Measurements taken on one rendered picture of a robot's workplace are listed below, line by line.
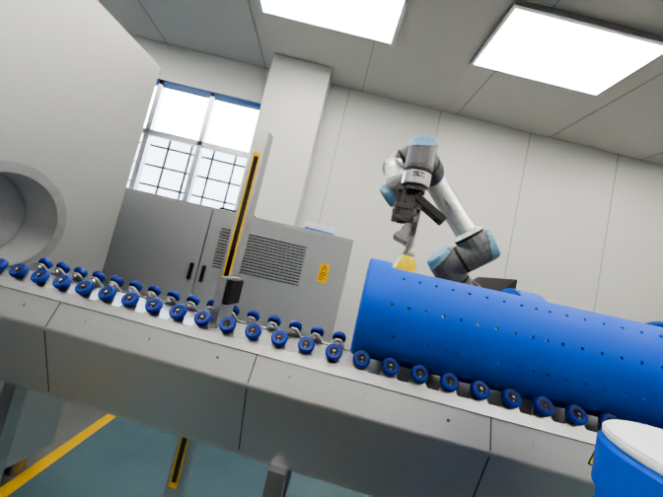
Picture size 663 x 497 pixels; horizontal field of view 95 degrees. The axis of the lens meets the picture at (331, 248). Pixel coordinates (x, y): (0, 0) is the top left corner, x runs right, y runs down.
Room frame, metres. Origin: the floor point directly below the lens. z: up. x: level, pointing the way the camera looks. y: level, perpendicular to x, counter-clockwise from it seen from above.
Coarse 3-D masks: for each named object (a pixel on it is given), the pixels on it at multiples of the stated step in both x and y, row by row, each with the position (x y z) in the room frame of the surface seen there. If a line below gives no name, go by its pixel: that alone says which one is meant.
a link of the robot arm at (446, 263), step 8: (440, 248) 1.62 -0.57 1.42; (448, 248) 1.54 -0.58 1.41; (456, 248) 1.53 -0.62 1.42; (432, 256) 1.59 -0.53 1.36; (440, 256) 1.52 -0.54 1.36; (448, 256) 1.52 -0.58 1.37; (456, 256) 1.51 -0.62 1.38; (432, 264) 1.56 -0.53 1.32; (440, 264) 1.53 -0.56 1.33; (448, 264) 1.52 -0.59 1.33; (456, 264) 1.51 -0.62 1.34; (464, 264) 1.49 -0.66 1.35; (432, 272) 1.60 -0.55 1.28; (440, 272) 1.55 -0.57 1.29; (448, 272) 1.53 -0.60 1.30; (456, 272) 1.52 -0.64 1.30; (464, 272) 1.52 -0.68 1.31; (456, 280) 1.53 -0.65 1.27
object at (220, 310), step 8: (224, 280) 0.91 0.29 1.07; (232, 280) 0.92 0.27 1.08; (240, 280) 0.97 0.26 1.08; (224, 288) 0.91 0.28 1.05; (232, 288) 0.92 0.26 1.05; (240, 288) 0.98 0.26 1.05; (216, 296) 0.91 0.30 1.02; (224, 296) 0.92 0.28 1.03; (232, 296) 0.94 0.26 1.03; (216, 304) 0.91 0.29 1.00; (224, 304) 0.92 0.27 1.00; (232, 304) 0.99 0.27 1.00; (216, 312) 0.91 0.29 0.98; (224, 312) 0.95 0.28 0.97; (216, 320) 0.91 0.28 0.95
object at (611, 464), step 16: (608, 448) 0.42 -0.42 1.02; (592, 464) 0.46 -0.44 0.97; (608, 464) 0.41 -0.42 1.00; (624, 464) 0.39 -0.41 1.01; (640, 464) 0.37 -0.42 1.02; (608, 480) 0.41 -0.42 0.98; (624, 480) 0.39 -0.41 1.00; (640, 480) 0.37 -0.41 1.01; (656, 480) 0.35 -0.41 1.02; (608, 496) 0.40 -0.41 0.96; (624, 496) 0.38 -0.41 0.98; (640, 496) 0.36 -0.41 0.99; (656, 496) 0.35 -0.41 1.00
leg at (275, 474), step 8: (272, 472) 0.84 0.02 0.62; (280, 472) 0.84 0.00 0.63; (272, 480) 0.84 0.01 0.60; (280, 480) 0.83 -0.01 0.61; (264, 488) 0.84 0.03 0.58; (272, 488) 0.84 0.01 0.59; (280, 488) 0.83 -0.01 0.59; (264, 496) 0.84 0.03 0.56; (272, 496) 0.83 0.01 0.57; (280, 496) 0.84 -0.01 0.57
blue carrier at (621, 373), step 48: (384, 288) 0.78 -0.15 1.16; (432, 288) 0.79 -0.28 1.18; (480, 288) 0.80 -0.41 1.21; (384, 336) 0.77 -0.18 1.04; (432, 336) 0.75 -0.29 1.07; (480, 336) 0.74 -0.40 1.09; (528, 336) 0.73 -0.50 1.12; (576, 336) 0.72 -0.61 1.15; (624, 336) 0.72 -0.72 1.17; (528, 384) 0.75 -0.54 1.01; (576, 384) 0.72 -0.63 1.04; (624, 384) 0.70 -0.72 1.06
